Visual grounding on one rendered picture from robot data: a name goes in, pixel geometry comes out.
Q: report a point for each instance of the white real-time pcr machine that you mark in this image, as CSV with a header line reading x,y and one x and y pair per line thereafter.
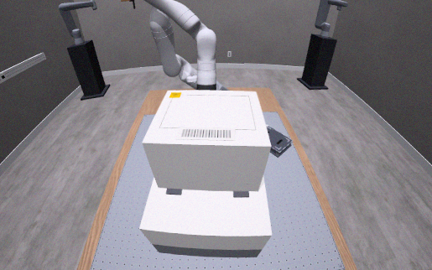
x,y
208,151

